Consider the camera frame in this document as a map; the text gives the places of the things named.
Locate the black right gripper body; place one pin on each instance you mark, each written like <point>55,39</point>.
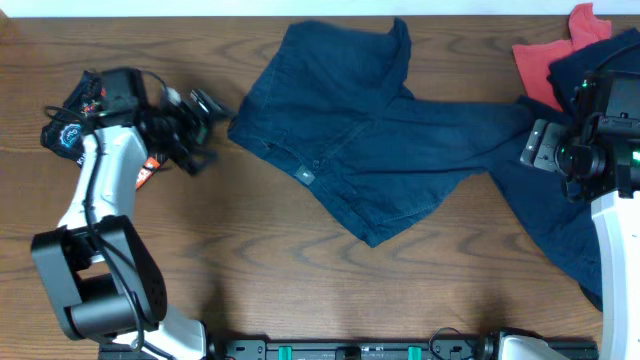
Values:
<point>552,152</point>

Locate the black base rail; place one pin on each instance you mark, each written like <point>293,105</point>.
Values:
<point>446,343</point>

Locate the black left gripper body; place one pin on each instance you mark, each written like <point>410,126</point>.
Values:
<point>178,136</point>

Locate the dark navy garment pile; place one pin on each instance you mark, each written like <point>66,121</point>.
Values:
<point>568,73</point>

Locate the navy blue shorts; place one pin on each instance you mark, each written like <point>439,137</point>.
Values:
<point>332,110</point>

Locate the red cloth garment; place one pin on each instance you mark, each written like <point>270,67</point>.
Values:
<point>533,61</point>

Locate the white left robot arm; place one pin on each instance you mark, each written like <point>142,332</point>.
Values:
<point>101,280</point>

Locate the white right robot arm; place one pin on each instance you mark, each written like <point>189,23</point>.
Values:
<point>602,159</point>

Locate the black printed folded t-shirt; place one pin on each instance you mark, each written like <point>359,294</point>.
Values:
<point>63,134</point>

